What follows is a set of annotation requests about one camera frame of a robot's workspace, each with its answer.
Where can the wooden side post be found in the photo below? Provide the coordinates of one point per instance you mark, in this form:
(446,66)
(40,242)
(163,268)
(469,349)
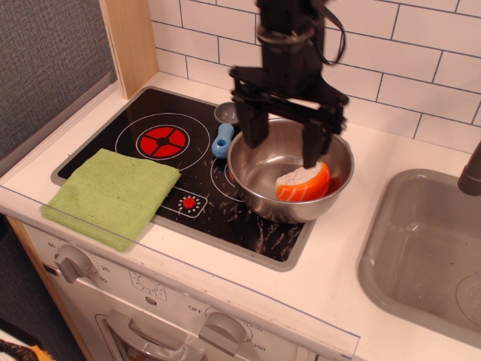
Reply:
(130,34)

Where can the red stove button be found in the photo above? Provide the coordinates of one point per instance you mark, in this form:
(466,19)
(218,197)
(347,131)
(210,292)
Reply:
(189,203)

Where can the stainless steel pot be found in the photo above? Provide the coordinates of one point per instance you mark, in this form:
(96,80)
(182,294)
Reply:
(255,171)

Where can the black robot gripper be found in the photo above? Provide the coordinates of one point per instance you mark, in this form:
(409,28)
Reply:
(289,83)

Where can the grey scoop with blue handle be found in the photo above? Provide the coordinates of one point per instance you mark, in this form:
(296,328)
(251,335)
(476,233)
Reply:
(226,115)

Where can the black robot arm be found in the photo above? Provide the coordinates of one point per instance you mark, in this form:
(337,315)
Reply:
(286,15)

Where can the grey toy sink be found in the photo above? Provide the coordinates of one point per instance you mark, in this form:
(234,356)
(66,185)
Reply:
(421,260)

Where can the grey oven knob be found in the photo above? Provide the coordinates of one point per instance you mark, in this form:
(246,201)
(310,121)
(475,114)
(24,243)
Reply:
(223,332)

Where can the grey faucet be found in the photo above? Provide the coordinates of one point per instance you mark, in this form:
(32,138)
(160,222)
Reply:
(469,181)

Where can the green cloth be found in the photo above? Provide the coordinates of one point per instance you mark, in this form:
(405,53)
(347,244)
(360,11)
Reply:
(112,197)

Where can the black toy stovetop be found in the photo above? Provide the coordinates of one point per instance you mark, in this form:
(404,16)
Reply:
(178,131)

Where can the orange salmon sushi toy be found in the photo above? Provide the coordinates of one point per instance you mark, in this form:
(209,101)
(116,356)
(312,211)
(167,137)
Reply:
(304,184)

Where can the grey oven door handle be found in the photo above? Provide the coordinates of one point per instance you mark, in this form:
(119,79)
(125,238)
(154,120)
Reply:
(149,339)

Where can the grey timer knob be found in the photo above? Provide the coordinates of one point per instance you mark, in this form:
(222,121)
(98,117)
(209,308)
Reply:
(72,263)

